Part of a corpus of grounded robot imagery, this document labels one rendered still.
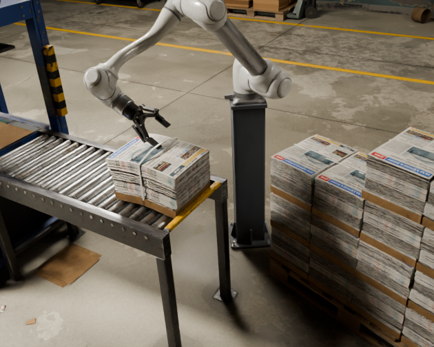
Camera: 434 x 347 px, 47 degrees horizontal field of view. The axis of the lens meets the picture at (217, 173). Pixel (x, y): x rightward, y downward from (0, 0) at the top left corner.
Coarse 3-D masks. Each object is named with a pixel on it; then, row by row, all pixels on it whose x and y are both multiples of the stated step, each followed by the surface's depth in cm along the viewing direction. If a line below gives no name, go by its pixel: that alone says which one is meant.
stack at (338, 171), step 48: (336, 144) 273; (288, 192) 265; (336, 192) 239; (288, 240) 282; (336, 240) 250; (384, 240) 227; (432, 240) 207; (336, 288) 264; (432, 288) 216; (384, 336) 249; (432, 336) 225
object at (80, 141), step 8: (56, 136) 304; (64, 136) 303; (72, 136) 302; (80, 144) 296; (88, 144) 293; (96, 144) 292; (112, 152) 283; (216, 176) 255; (224, 184) 252; (216, 192) 255; (224, 192) 254; (216, 200) 258; (224, 200) 256
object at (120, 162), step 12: (132, 144) 240; (144, 144) 238; (108, 156) 232; (120, 156) 230; (132, 156) 228; (108, 168) 233; (120, 168) 229; (132, 168) 224; (120, 180) 234; (132, 180) 229; (120, 192) 238; (132, 192) 233
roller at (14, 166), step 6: (60, 138) 301; (48, 144) 295; (54, 144) 297; (42, 150) 290; (48, 150) 293; (30, 156) 284; (36, 156) 286; (18, 162) 278; (24, 162) 280; (6, 168) 273; (12, 168) 275
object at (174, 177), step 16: (176, 144) 236; (192, 144) 236; (160, 160) 224; (176, 160) 224; (192, 160) 224; (208, 160) 235; (160, 176) 217; (176, 176) 214; (192, 176) 226; (208, 176) 239; (160, 192) 222; (176, 192) 217; (192, 192) 231; (176, 208) 222
